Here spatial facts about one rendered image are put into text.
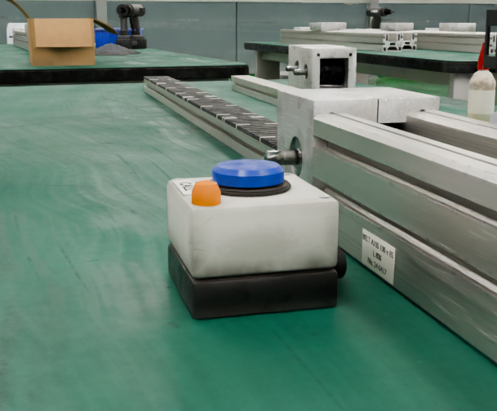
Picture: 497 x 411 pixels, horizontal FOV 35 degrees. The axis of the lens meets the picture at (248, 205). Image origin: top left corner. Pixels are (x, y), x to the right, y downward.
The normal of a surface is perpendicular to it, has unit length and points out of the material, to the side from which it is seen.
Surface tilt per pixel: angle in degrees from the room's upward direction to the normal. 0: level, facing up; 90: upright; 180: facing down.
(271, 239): 90
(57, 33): 68
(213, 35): 90
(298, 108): 90
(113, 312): 0
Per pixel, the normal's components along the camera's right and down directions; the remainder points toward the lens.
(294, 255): 0.26, 0.22
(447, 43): -0.95, 0.07
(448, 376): 0.00, -0.97
